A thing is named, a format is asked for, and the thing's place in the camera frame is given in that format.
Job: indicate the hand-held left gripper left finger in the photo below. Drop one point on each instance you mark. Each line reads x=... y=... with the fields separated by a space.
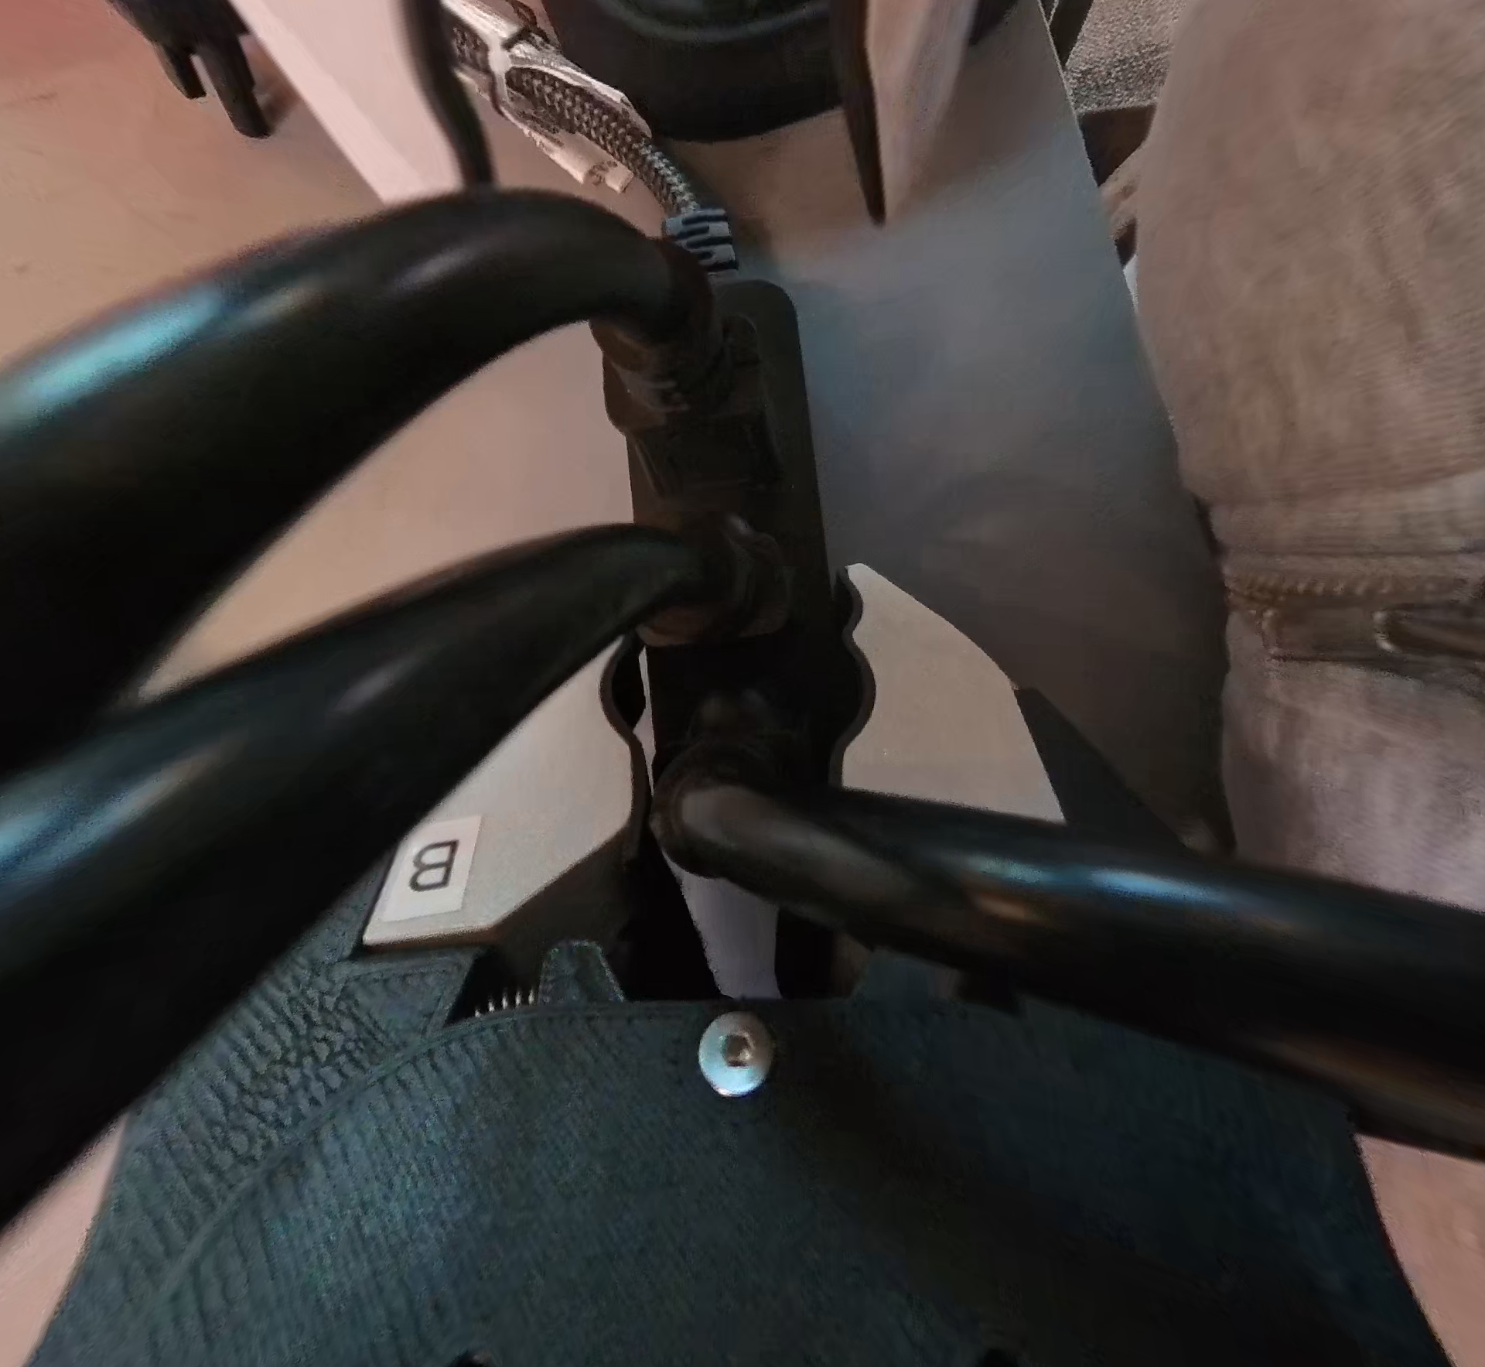
x=544 y=820

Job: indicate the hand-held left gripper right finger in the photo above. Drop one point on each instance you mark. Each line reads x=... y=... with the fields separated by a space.
x=939 y=717

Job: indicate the black power strip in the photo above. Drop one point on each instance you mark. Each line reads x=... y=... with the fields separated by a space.
x=795 y=439

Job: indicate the person's zip jacket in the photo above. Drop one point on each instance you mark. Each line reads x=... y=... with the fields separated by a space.
x=1334 y=287

